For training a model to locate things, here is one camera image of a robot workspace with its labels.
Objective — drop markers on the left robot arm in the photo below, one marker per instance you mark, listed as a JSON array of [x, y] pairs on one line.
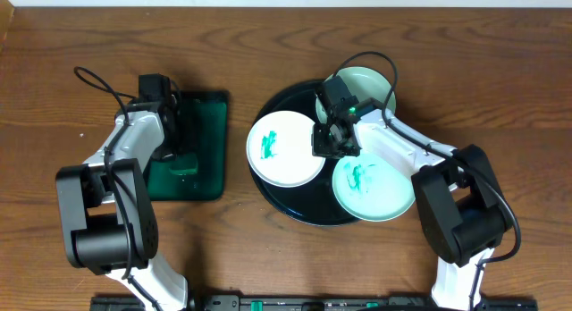
[[108, 222]]

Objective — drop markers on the mint plate front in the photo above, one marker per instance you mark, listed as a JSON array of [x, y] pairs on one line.
[[370, 189]]

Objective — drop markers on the black rectangular water tray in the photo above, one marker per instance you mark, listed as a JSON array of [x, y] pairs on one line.
[[203, 125]]

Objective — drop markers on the green sponge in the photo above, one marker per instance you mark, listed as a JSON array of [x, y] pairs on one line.
[[184, 165]]

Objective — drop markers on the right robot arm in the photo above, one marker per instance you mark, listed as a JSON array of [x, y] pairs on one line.
[[464, 216]]

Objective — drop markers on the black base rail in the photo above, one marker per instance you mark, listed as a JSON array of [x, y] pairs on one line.
[[236, 303]]

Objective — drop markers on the black round tray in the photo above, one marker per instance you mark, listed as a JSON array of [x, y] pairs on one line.
[[313, 202]]

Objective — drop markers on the mint plate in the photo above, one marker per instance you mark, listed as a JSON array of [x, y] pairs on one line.
[[370, 189], [364, 83]]

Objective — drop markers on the mint plate rear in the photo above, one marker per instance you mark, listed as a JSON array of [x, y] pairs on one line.
[[364, 83]]

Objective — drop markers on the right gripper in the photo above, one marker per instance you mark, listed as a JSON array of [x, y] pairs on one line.
[[320, 149]]

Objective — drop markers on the white plate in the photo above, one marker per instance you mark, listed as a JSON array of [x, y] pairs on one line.
[[279, 149]]

